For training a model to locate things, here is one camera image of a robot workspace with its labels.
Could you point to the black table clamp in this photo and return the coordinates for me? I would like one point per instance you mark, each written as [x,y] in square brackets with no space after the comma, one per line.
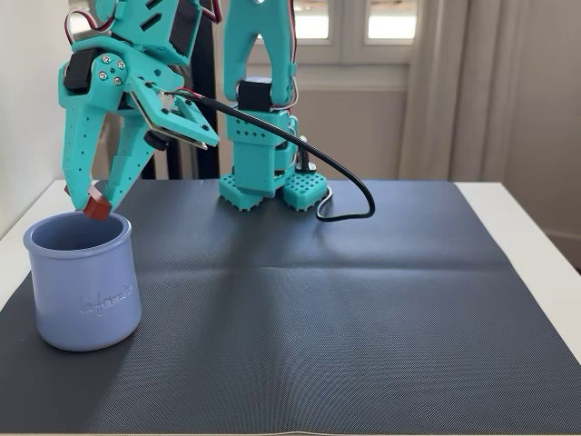
[306,156]

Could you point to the lavender blue ceramic pot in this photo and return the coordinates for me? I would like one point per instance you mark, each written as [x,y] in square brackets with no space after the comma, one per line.
[81,290]

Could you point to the red-brown wooden block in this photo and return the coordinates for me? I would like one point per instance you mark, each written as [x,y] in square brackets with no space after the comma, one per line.
[97,208]

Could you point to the teal camera mount bracket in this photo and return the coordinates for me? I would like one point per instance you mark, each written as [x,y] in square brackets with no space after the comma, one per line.
[181,120]

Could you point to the teal gripper black motor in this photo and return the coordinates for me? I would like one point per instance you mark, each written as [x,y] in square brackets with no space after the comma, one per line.
[134,69]

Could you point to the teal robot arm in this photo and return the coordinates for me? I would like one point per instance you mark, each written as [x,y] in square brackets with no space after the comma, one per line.
[249,45]

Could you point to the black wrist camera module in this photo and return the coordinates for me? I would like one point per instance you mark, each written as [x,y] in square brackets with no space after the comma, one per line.
[156,140]

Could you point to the beige curtain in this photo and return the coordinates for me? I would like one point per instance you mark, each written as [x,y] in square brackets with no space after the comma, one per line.
[499,91]

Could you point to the black textured mat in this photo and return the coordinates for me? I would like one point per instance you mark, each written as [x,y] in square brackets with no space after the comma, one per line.
[318,318]

